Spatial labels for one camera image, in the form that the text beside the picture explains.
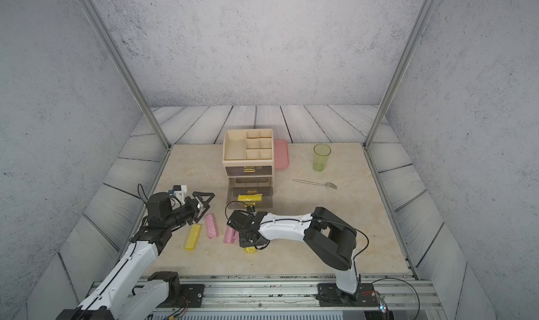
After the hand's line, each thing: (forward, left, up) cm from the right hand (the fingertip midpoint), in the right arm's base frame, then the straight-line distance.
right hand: (247, 241), depth 85 cm
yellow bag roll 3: (0, +22, +1) cm, 22 cm away
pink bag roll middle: (+3, +8, 0) cm, 8 cm away
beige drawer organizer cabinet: (+27, 0, +23) cm, 36 cm away
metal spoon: (+29, -36, -2) cm, 46 cm away
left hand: (+9, +11, +16) cm, 22 cm away
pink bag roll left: (+6, +15, +1) cm, 17 cm away
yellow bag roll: (+15, -3, +9) cm, 18 cm away
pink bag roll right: (+2, +5, 0) cm, 5 cm away
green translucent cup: (+38, -33, +11) cm, 52 cm away
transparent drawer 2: (+21, -2, +19) cm, 28 cm away
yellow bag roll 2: (-3, -2, 0) cm, 4 cm away
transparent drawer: (+20, +2, +6) cm, 21 cm away
